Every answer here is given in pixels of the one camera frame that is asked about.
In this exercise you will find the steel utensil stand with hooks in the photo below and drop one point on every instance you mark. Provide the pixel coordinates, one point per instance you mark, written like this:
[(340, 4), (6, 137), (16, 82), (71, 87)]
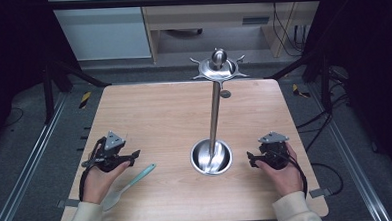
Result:
[(214, 116)]

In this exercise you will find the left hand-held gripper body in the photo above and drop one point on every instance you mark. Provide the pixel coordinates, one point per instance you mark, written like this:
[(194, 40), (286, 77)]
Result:
[(109, 151)]

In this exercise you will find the black horizontal frame bar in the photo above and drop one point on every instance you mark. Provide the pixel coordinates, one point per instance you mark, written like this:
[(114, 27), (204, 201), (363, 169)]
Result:
[(179, 1)]

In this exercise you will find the aluminium floor rail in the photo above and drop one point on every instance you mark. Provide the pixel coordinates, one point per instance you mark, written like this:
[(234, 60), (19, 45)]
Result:
[(26, 168), (352, 157)]

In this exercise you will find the person's left hand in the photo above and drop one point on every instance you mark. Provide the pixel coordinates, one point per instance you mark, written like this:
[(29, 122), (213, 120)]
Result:
[(98, 185)]

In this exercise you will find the yellow black tape strip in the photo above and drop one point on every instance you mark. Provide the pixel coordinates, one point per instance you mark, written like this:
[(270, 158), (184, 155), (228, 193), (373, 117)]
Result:
[(298, 91), (85, 99)]

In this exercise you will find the black metal frame stand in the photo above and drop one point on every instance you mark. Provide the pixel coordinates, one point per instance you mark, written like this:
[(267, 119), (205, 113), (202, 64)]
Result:
[(319, 71), (54, 80)]

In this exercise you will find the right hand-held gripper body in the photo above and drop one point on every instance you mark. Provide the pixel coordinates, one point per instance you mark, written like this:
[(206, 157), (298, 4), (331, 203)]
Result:
[(273, 150)]

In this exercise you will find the white cabinet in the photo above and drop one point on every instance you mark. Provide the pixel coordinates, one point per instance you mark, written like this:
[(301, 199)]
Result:
[(103, 31)]

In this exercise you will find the person's right hand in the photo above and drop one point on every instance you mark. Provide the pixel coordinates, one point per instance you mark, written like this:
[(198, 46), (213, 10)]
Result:
[(285, 178)]

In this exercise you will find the grey table bracket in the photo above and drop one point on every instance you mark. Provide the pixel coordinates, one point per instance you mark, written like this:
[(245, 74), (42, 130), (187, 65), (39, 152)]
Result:
[(68, 203), (319, 192)]

